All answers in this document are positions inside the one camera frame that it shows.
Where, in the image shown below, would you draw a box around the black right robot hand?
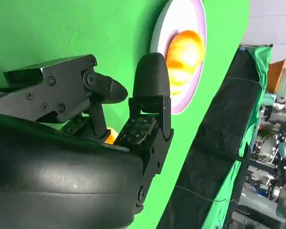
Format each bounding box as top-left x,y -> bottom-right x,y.
0,53 -> 174,229

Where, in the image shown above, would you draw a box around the black backdrop cloth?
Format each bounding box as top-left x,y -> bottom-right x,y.
157,49 -> 263,229

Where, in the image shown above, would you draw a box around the orange panel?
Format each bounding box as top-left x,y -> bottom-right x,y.
266,59 -> 286,94

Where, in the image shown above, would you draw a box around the thin white string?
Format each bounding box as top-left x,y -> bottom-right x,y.
175,185 -> 238,203

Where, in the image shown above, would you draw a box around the green table cloth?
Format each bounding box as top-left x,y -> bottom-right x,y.
0,0 -> 251,229

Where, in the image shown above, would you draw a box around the orange and white bread roll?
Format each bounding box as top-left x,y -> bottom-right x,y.
166,30 -> 205,97
104,128 -> 119,145

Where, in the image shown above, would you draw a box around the lilac plate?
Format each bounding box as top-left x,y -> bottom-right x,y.
149,0 -> 207,115

